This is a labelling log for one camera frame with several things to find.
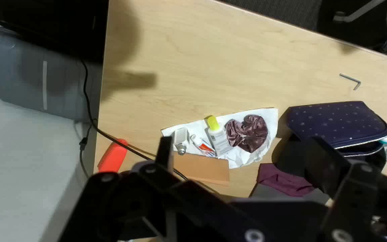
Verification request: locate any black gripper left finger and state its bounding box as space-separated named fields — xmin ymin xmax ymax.
xmin=58 ymin=135 xmax=249 ymax=242

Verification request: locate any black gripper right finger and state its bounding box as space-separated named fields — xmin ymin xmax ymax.
xmin=306 ymin=139 xmax=387 ymax=242

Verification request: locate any orange red block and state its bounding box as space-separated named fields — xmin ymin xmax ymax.
xmin=97 ymin=139 xmax=130 ymax=174

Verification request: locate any purple cloth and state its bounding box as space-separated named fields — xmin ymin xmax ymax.
xmin=257 ymin=163 xmax=316 ymax=199

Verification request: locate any brown cardboard piece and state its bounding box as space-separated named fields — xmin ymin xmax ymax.
xmin=173 ymin=152 xmax=231 ymax=186

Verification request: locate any white red tube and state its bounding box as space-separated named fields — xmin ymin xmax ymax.
xmin=192 ymin=133 xmax=216 ymax=157

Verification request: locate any yellow capped small bottle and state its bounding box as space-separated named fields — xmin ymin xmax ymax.
xmin=203 ymin=114 xmax=233 ymax=156

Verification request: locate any black allen key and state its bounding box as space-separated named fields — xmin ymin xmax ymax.
xmin=339 ymin=73 xmax=363 ymax=92

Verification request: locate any dark red scrunchie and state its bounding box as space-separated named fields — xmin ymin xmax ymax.
xmin=223 ymin=114 xmax=270 ymax=153

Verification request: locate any grey plastic storage bin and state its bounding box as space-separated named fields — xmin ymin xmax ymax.
xmin=0 ymin=26 xmax=104 ymax=121

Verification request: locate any black bag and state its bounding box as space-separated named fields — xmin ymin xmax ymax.
xmin=0 ymin=0 xmax=110 ymax=65

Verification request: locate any thin black cable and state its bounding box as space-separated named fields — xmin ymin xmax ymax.
xmin=78 ymin=58 xmax=185 ymax=179

